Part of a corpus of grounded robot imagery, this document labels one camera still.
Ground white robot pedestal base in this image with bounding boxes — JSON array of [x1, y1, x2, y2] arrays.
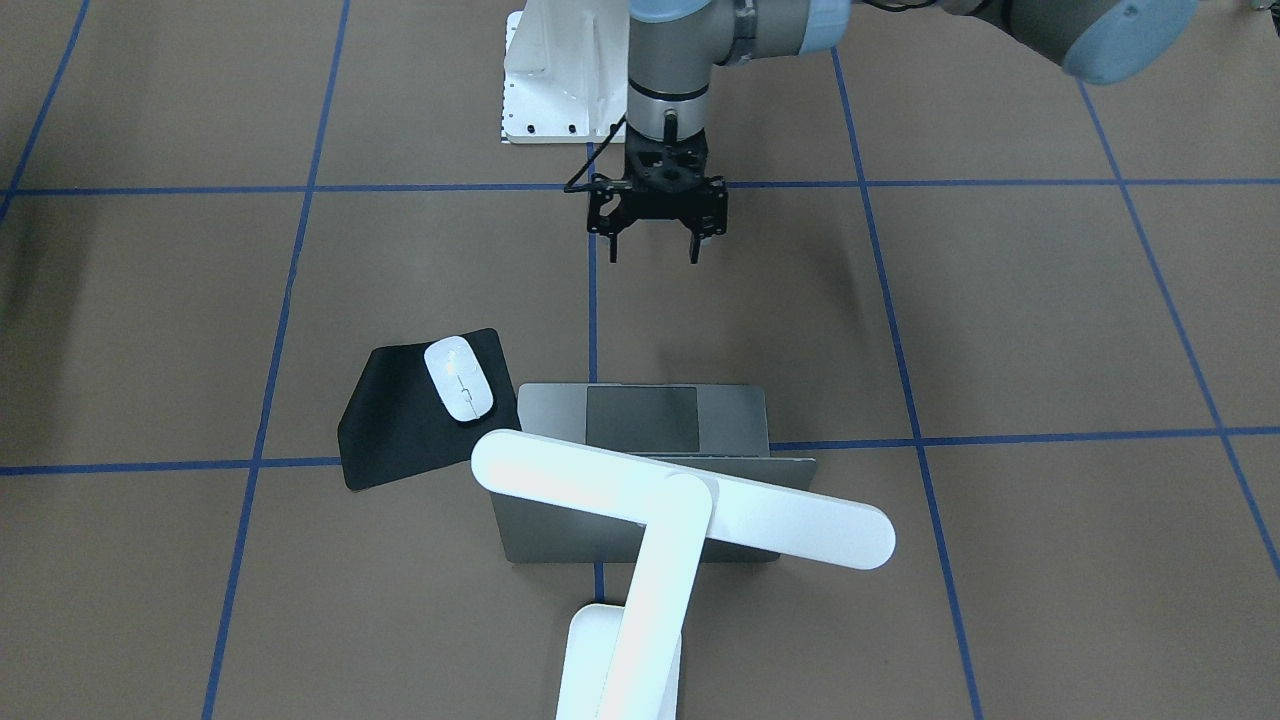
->
[[500, 1, 630, 145]]

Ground grey laptop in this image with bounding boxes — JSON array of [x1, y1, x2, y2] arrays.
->
[[492, 383, 817, 564]]

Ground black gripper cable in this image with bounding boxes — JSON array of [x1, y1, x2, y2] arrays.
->
[[563, 111, 631, 196]]

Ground white desk lamp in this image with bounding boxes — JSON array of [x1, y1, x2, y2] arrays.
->
[[471, 429, 896, 719]]

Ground black mouse pad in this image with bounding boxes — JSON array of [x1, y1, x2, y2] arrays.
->
[[337, 328, 520, 492]]

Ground white computer mouse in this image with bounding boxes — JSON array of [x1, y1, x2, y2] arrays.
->
[[422, 336, 495, 423]]

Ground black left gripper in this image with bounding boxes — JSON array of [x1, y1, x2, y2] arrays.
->
[[586, 135, 730, 265]]

